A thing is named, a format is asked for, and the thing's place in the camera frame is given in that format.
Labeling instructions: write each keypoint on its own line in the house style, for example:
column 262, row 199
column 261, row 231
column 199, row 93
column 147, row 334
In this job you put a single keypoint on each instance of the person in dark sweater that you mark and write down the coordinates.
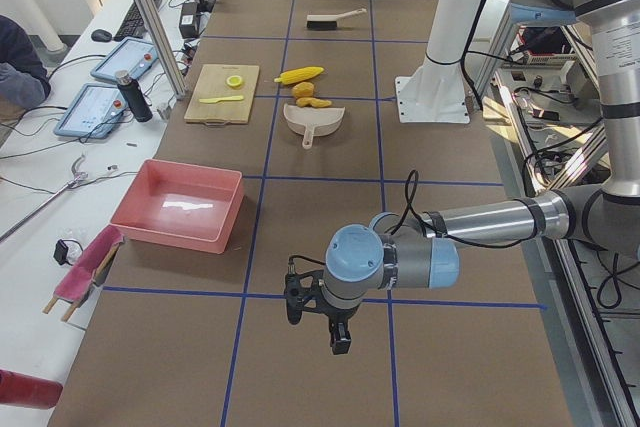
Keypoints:
column 24, row 79

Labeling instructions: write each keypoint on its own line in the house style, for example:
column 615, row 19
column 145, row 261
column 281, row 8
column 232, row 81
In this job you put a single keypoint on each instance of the blue teach pendant tablet near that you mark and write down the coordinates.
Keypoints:
column 93, row 113

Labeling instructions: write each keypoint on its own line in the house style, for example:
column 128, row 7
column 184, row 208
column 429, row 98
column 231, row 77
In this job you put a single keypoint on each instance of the aluminium frame post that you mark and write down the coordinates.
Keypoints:
column 153, row 23

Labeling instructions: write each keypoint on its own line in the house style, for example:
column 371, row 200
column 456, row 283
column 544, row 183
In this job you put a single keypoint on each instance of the yellow toy corn cob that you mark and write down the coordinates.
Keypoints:
column 298, row 75

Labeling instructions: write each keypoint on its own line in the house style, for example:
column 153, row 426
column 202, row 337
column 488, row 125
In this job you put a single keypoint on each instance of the pink cloth wooden rack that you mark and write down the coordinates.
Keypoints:
column 87, row 272

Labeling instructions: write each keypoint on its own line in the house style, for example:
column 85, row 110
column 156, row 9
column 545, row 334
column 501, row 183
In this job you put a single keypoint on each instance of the brown toy potato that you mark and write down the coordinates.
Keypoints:
column 304, row 90

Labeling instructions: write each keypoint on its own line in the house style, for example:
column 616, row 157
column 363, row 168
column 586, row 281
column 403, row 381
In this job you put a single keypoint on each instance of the red cylinder object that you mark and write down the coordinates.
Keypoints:
column 27, row 391

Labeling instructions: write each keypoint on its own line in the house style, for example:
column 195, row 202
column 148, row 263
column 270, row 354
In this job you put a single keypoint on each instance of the beige hand brush black bristles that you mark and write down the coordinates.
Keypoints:
column 326, row 22

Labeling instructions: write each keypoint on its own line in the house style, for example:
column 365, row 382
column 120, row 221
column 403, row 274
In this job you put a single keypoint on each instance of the small black device with cable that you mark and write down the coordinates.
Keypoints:
column 61, row 251

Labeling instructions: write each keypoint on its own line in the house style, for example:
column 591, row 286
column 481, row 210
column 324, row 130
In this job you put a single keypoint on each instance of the black wrist camera on gripper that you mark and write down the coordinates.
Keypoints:
column 292, row 297

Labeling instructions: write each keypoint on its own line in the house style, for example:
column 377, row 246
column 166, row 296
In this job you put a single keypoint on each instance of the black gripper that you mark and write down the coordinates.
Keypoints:
column 338, row 311

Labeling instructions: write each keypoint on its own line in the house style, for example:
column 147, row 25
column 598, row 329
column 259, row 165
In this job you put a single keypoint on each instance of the pink plastic bin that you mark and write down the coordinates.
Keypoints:
column 181, row 205

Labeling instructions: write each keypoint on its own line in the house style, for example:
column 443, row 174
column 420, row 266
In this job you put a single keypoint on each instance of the yellow lemon slice toy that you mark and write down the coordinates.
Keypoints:
column 235, row 81

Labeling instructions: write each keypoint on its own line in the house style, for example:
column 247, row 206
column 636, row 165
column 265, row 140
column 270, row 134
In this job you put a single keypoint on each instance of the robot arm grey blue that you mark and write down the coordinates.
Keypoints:
column 413, row 249

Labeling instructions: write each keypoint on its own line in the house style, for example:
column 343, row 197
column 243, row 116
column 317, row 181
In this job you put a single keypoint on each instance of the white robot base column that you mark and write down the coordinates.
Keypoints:
column 435, row 92

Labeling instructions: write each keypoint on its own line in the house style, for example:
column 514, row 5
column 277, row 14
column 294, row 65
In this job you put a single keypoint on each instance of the black power adapter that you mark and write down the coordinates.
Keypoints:
column 189, row 22

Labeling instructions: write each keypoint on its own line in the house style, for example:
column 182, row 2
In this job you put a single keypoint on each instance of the wooden cutting board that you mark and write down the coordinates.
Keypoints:
column 212, row 83

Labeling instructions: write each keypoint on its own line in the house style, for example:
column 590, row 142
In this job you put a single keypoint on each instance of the blue teach pendant tablet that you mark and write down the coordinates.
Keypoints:
column 134, row 55
column 93, row 113

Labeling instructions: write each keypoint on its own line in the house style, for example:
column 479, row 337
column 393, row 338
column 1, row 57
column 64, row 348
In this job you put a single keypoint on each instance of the beige plastic dustpan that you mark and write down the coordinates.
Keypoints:
column 311, row 123

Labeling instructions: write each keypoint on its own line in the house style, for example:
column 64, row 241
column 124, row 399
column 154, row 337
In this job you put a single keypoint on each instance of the tan toy ginger root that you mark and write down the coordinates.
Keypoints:
column 313, row 102

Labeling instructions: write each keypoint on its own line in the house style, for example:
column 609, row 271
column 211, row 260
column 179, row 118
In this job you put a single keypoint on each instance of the black computer mouse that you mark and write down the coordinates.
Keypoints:
column 101, row 35

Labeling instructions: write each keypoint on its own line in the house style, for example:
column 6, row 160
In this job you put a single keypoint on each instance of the blue teach pendant tablet far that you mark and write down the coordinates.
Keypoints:
column 134, row 55

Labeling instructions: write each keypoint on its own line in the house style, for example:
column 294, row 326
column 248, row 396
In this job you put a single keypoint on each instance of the black keyboard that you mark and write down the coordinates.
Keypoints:
column 132, row 25

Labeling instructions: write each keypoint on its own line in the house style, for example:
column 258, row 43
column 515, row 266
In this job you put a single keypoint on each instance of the yellow plastic knife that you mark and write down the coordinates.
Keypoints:
column 214, row 100

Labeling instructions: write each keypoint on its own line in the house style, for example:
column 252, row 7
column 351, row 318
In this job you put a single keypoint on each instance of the black water bottle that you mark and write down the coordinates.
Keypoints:
column 133, row 95

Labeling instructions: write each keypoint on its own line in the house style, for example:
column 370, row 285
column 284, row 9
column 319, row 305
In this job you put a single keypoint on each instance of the metal reacher grabber tool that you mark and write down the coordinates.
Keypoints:
column 78, row 175

